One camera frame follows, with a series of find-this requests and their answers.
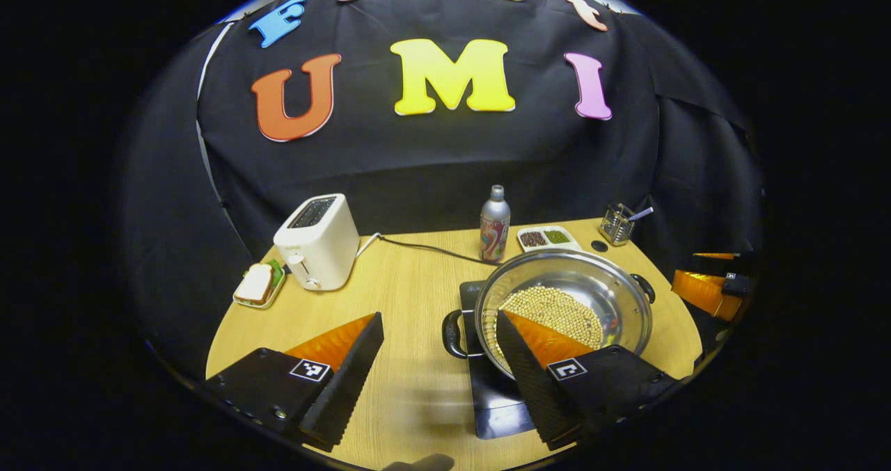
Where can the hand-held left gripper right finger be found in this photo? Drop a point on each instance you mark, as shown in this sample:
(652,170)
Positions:
(536,387)

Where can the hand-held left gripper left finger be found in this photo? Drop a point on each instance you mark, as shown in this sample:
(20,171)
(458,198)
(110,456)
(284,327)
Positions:
(348,380)

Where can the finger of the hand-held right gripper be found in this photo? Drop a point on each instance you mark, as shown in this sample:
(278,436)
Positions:
(703,291)
(731,255)

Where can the black induction cooktop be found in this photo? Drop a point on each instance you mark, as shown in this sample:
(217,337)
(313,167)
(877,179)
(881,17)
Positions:
(498,405)

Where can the pile of soybeans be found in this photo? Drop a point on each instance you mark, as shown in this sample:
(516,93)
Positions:
(557,311)

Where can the stainless steel pot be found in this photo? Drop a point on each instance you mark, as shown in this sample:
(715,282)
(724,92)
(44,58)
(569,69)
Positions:
(612,304)

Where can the metal utensil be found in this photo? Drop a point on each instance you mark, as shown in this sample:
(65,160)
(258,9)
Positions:
(642,213)

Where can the small sandwich plate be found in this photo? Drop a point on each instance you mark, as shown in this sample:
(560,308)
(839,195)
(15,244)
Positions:
(275,293)

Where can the sandwich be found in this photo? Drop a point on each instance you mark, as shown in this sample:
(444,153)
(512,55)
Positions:
(255,284)

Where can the white toaster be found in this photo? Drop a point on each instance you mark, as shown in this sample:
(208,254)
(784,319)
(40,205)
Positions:
(320,248)

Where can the white divided bean plate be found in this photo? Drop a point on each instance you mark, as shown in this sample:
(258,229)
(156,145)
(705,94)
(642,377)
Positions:
(546,238)

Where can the silver drink bottle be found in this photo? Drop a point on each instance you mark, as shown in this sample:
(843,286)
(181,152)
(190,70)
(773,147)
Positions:
(495,227)

